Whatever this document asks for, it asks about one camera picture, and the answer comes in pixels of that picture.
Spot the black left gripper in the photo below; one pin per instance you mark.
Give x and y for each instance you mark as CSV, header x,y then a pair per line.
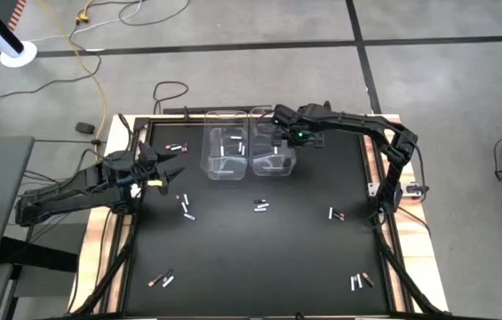
x,y
146,169

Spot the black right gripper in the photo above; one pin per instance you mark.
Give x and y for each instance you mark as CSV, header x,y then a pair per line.
x,y
297,124

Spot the clear plastic bin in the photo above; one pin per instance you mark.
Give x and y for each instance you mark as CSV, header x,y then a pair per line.
x,y
215,175
288,169

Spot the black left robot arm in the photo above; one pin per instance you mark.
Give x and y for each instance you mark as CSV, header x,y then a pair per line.
x,y
77,191

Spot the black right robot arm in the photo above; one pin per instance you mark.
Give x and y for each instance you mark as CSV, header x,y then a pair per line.
x,y
357,122

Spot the black power adapter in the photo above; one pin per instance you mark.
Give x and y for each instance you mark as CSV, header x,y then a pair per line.
x,y
85,128

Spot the white black pole with base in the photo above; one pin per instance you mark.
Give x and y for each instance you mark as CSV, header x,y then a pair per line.
x,y
15,52

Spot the silver mounting bracket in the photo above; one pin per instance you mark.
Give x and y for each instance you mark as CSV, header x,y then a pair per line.
x,y
372,189

